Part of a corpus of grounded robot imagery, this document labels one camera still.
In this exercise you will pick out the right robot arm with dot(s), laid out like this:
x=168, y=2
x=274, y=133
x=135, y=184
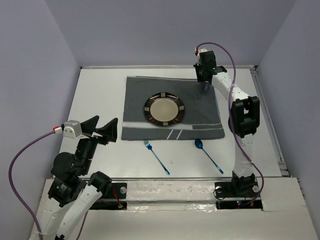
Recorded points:
x=243, y=122

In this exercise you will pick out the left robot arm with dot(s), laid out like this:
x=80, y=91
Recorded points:
x=69, y=196

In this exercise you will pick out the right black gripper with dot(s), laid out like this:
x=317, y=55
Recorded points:
x=200, y=78

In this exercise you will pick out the black rimmed dinner plate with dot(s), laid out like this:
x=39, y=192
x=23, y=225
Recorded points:
x=164, y=109

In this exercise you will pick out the grey striped cloth napkin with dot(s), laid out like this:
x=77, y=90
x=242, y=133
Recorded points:
x=202, y=116

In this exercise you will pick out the blue metal fork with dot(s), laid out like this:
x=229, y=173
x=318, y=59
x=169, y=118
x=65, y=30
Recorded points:
x=150, y=148

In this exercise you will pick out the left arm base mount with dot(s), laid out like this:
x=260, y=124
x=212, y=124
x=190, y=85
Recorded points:
x=114, y=200

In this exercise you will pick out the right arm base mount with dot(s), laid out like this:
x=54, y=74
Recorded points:
x=238, y=193

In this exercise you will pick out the blue metal spoon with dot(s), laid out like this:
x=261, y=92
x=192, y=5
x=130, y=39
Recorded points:
x=199, y=144

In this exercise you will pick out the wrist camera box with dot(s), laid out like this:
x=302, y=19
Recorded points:
x=197, y=54
x=72, y=129

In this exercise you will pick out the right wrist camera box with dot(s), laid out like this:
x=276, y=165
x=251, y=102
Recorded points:
x=197, y=54

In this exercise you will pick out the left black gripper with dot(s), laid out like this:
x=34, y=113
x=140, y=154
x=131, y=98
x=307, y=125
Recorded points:
x=109, y=130

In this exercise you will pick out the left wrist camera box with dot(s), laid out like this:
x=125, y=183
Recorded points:
x=72, y=129

